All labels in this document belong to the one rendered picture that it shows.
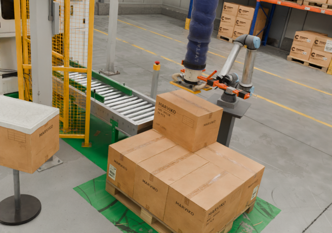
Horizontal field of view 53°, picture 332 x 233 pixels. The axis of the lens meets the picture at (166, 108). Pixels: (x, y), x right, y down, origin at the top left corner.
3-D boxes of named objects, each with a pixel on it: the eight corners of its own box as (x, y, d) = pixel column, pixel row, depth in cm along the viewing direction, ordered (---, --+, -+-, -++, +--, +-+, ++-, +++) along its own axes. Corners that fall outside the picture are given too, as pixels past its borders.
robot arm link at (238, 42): (237, 29, 366) (210, 84, 358) (248, 32, 360) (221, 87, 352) (239, 35, 376) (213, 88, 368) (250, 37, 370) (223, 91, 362)
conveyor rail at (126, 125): (29, 76, 505) (29, 64, 497) (33, 75, 508) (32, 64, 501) (134, 140, 371) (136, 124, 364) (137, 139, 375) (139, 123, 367)
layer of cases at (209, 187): (106, 178, 345) (108, 145, 329) (170, 149, 416) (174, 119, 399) (197, 249, 276) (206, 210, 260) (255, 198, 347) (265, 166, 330)
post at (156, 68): (145, 131, 480) (153, 64, 440) (148, 129, 485) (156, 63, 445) (148, 133, 476) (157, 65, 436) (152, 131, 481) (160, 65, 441)
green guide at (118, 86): (63, 62, 539) (63, 57, 535) (68, 61, 546) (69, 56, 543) (130, 96, 447) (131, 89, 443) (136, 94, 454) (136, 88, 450)
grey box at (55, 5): (44, 29, 335) (43, -1, 323) (49, 29, 338) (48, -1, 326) (55, 34, 323) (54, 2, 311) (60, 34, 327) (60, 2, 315)
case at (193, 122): (152, 127, 374) (156, 94, 358) (177, 119, 401) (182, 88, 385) (191, 152, 336) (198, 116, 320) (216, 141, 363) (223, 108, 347)
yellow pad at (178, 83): (169, 83, 346) (170, 78, 344) (175, 81, 353) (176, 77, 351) (194, 94, 326) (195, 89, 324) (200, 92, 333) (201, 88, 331)
